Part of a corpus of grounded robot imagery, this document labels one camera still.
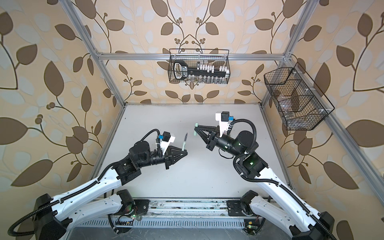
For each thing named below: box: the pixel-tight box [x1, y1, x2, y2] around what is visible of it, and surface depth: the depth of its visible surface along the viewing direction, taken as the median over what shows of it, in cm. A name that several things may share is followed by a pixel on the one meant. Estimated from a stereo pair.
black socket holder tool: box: [173, 60, 230, 80], surface depth 84 cm
